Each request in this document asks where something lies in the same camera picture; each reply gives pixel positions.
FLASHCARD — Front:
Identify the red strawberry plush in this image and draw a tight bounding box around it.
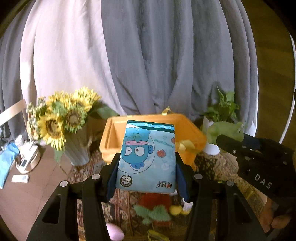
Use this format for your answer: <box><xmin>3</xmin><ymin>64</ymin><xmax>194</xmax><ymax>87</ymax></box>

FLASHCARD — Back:
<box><xmin>133</xmin><ymin>193</ymin><xmax>172</xmax><ymax>228</ymax></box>

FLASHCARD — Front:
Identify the blue cartoon tissue pack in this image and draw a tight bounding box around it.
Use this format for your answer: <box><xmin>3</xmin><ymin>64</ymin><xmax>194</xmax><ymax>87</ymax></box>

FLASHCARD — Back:
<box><xmin>116</xmin><ymin>128</ymin><xmax>176</xmax><ymax>194</ymax></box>

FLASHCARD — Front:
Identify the mickey mouse plush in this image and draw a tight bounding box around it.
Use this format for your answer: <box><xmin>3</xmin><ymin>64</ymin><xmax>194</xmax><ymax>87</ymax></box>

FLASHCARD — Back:
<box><xmin>169</xmin><ymin>189</ymin><xmax>193</xmax><ymax>216</ymax></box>

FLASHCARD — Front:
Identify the person's right hand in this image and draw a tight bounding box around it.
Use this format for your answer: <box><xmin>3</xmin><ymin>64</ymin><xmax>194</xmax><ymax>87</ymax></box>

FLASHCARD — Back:
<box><xmin>260</xmin><ymin>196</ymin><xmax>293</xmax><ymax>233</ymax></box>

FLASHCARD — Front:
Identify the small white box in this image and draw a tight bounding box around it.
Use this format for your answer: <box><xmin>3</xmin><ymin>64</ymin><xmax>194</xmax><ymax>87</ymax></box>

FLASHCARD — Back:
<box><xmin>11</xmin><ymin>174</ymin><xmax>29</xmax><ymax>183</ymax></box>

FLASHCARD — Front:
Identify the white plant pot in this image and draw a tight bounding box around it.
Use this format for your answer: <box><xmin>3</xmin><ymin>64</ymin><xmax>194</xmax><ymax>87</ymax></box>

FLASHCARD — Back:
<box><xmin>202</xmin><ymin>116</ymin><xmax>220</xmax><ymax>156</ymax></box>

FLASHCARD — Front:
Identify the white device on stand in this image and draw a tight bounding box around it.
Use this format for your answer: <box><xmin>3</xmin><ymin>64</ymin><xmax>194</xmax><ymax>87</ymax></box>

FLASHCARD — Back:
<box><xmin>15</xmin><ymin>135</ymin><xmax>41</xmax><ymax>174</ymax></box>

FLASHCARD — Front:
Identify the green potted plant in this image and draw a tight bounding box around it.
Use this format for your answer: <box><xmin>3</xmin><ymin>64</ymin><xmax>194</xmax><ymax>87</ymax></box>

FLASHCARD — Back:
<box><xmin>202</xmin><ymin>86</ymin><xmax>239</xmax><ymax>132</ymax></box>

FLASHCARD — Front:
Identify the orange plastic storage box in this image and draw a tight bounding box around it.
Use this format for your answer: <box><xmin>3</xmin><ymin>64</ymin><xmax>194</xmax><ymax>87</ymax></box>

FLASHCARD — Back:
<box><xmin>99</xmin><ymin>114</ymin><xmax>207</xmax><ymax>171</ymax></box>

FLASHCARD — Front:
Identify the grey ribbed vase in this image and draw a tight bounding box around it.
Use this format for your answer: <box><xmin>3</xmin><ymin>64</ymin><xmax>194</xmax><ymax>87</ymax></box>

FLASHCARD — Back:
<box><xmin>65</xmin><ymin>124</ymin><xmax>90</xmax><ymax>167</ymax></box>

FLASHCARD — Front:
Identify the blue cloth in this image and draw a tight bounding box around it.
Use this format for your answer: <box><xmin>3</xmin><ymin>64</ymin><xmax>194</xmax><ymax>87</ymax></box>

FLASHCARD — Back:
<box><xmin>0</xmin><ymin>143</ymin><xmax>20</xmax><ymax>189</ymax></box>

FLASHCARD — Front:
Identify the sunflower bouquet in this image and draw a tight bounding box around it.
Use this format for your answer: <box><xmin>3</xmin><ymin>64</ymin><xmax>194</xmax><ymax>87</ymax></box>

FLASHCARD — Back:
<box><xmin>27</xmin><ymin>86</ymin><xmax>118</xmax><ymax>162</ymax></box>

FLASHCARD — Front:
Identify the grey curtain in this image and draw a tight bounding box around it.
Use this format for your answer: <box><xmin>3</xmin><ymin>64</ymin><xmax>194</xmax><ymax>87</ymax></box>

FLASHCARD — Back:
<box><xmin>1</xmin><ymin>1</ymin><xmax>258</xmax><ymax>135</ymax></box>

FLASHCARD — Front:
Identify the beige curtain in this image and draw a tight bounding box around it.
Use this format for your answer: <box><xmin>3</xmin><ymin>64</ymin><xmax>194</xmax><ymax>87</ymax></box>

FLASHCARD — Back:
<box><xmin>20</xmin><ymin>1</ymin><xmax>125</xmax><ymax>115</ymax></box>

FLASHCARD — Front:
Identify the white hoop cable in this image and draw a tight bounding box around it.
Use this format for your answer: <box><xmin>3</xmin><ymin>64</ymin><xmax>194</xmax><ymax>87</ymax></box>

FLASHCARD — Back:
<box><xmin>278</xmin><ymin>33</ymin><xmax>296</xmax><ymax>144</ymax></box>

